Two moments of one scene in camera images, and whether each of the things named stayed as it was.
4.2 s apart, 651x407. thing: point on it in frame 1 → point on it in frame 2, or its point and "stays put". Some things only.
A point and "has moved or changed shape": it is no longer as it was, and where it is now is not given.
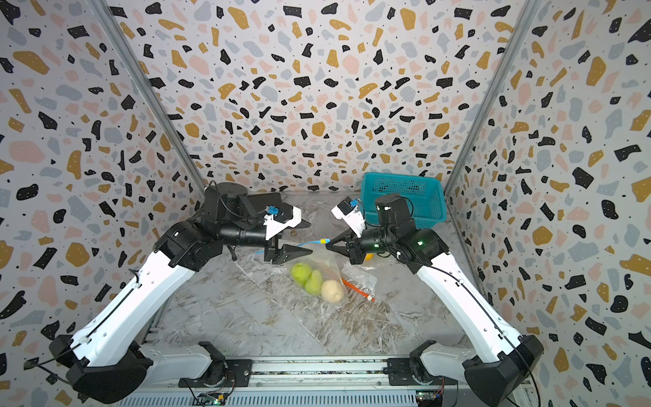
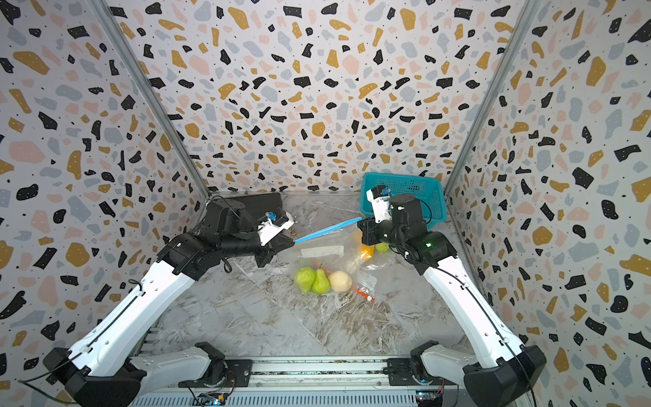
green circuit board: (211, 398) stays put
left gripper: (285, 254) → (272, 248)
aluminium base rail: (306, 381) stays put
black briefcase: (261, 201) stays put
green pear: (314, 283) has moved or changed shape
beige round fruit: (331, 291) → (340, 281)
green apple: (300, 272) has moved or changed shape
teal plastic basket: (423, 195) stays put
